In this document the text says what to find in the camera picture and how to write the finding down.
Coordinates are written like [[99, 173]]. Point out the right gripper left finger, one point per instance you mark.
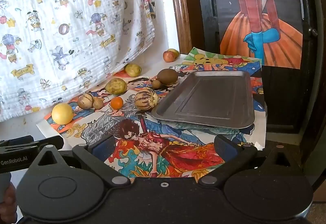
[[92, 158]]

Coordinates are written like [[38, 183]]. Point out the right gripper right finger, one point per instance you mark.
[[235, 158]]

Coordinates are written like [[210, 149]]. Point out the small brown round fruit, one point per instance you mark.
[[98, 103]]

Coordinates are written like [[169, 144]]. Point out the large yellow round fruit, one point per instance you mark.
[[62, 114]]

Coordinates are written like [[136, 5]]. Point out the small orange tangerine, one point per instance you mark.
[[116, 103]]

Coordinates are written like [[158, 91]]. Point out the brown striped pepino melon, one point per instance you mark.
[[85, 101]]

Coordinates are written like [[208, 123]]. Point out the green yellow mango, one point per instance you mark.
[[116, 86]]

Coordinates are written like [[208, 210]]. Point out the yellow striped pepino melon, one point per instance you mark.
[[146, 99]]

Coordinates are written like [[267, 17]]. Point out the yellow green guava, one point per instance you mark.
[[133, 70]]

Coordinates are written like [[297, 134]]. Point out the large brown kiwi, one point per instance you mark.
[[167, 76]]

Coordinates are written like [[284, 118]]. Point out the person's left hand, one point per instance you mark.
[[8, 208]]

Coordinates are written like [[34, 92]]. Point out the colourful anime drawing mat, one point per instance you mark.
[[149, 147]]

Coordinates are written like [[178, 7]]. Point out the metal baking tray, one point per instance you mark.
[[210, 98]]

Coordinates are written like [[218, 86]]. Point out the Winnie the Pooh drawing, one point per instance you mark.
[[199, 57]]

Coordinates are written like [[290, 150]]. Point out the yellow apple behind red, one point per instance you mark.
[[176, 53]]

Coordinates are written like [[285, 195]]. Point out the cartoon print white cloth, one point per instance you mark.
[[53, 50]]

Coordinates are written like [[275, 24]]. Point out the orange dress lady poster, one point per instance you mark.
[[256, 31]]

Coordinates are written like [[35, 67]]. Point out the wooden door frame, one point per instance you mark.
[[189, 24]]

